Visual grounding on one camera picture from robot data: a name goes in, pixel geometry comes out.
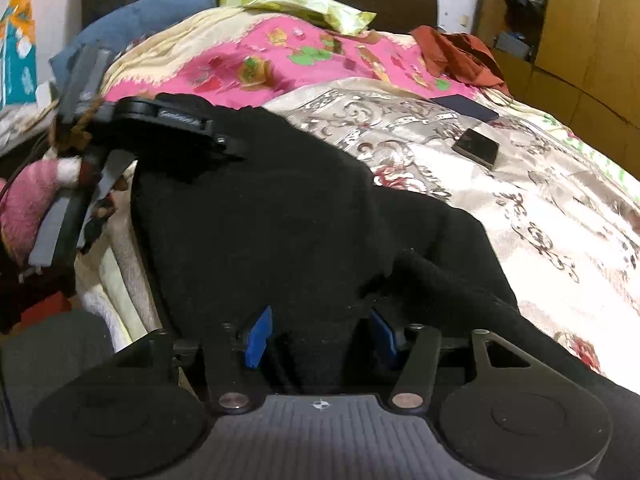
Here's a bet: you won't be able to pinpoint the black pants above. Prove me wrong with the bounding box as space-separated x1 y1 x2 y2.
129 91 640 461

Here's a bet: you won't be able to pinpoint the left hand pink sleeve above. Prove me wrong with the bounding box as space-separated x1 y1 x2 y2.
1 157 82 266

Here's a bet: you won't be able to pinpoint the blue pillow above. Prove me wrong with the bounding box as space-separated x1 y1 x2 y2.
49 0 217 90

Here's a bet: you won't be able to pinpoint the pink floral blanket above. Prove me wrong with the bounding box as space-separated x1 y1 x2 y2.
101 8 477 108

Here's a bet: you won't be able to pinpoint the floral satin bedspread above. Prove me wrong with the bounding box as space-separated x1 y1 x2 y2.
267 78 639 390

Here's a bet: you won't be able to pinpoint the black smartphone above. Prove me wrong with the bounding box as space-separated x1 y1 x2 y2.
452 129 500 170

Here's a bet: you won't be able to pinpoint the green patterned pillow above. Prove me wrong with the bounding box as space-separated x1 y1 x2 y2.
218 0 376 36

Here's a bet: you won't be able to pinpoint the dark blue booklet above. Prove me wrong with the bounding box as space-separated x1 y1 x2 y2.
431 94 499 122

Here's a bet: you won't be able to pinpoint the rust orange garment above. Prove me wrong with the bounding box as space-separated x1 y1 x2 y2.
411 25 511 96

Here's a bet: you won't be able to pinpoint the wooden wardrobe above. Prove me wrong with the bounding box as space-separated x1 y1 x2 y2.
474 0 639 174

